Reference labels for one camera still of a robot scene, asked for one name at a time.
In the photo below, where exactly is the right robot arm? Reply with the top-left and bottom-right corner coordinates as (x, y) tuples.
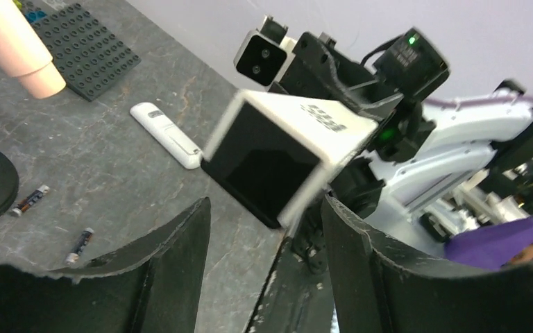
(270, 28), (533, 244)

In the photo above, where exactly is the white boxed remote with display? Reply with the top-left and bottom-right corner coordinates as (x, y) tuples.
(201, 89), (379, 229)

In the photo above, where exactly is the grey lego baseplate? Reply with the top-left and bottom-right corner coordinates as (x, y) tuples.
(20, 1), (141, 101)

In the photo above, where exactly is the black battery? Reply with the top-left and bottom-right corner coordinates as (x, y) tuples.
(65, 228), (94, 265)
(10, 185), (50, 216)

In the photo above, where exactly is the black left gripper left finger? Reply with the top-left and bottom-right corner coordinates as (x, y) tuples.
(0, 198), (211, 332)

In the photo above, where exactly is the pink microphone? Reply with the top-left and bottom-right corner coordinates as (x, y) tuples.
(0, 0), (66, 99)

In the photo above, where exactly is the white remote control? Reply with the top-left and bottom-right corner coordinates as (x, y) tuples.
(130, 102), (202, 170)

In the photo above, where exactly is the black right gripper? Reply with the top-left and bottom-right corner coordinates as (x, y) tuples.
(269, 32), (403, 120)

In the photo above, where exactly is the blue lego brick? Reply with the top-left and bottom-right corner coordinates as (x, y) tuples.
(24, 10), (47, 24)

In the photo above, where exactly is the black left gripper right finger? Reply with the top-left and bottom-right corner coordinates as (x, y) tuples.
(321, 196), (533, 332)

